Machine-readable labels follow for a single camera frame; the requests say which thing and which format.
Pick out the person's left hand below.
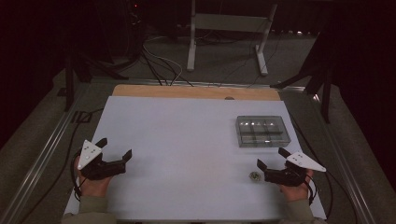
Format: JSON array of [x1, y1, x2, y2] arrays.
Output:
[[74, 155, 113, 198]]

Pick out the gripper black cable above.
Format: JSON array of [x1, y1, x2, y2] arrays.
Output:
[[304, 172, 334, 220], [70, 150, 87, 200]]

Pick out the clear plastic compartment box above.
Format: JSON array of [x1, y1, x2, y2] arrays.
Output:
[[235, 115, 292, 148]]

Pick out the white board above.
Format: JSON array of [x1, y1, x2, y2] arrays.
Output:
[[64, 95, 327, 222]]

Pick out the black stand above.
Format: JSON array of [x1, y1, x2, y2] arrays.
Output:
[[64, 46, 129, 112], [270, 31, 332, 124]]

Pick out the black floor cable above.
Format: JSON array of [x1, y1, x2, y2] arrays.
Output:
[[139, 49, 194, 88], [289, 115, 359, 224], [18, 107, 106, 224]]

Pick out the grey metal stand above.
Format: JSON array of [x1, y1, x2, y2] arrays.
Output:
[[186, 0, 278, 77]]

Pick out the person's right hand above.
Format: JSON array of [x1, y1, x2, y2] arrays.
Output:
[[278, 169, 314, 203]]

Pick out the aluminium rail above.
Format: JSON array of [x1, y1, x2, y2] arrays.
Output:
[[90, 77, 307, 92], [0, 83, 90, 224], [306, 90, 379, 224]]

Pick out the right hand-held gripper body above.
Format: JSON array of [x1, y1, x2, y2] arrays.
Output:
[[264, 151, 327, 187]]

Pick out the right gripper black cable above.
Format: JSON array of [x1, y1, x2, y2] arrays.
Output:
[[304, 172, 334, 220]]

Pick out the white floor cable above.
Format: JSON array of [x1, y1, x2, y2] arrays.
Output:
[[143, 36, 183, 86]]

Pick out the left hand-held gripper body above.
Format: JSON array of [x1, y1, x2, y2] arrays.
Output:
[[77, 139, 127, 181]]

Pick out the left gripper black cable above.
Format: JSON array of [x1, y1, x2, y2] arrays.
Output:
[[70, 150, 87, 200]]

